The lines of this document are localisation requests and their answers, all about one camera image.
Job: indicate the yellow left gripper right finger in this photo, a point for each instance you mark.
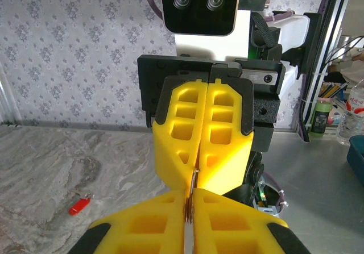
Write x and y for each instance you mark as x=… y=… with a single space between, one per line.
x=236 y=225

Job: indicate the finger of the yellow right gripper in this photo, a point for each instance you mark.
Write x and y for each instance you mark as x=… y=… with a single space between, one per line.
x=227 y=151
x=170 y=157

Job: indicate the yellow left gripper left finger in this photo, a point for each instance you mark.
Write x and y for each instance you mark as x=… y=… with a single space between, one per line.
x=142 y=225

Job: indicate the brass key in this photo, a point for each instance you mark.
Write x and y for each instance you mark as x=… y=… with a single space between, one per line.
x=188 y=211

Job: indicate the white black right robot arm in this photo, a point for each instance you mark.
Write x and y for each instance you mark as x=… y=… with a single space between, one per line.
x=293 y=35

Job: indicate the red plastic key fob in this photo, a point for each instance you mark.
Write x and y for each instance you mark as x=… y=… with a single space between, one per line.
x=79 y=207

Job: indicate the green bottle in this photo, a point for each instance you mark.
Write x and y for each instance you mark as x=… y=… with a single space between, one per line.
x=320 y=117

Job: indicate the yellow pencil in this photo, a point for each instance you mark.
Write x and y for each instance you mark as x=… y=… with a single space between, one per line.
x=330 y=90

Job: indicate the clear plastic water bottle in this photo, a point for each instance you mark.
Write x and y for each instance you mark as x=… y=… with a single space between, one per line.
x=351 y=114

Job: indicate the blue plastic container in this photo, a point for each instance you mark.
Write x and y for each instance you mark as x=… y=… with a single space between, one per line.
x=357 y=154

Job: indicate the person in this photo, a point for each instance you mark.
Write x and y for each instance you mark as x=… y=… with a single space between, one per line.
x=354 y=69

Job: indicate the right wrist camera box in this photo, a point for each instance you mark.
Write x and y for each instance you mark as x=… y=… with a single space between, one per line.
x=199 y=15

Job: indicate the aluminium frame post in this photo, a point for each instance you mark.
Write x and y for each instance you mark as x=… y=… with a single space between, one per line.
x=338 y=9

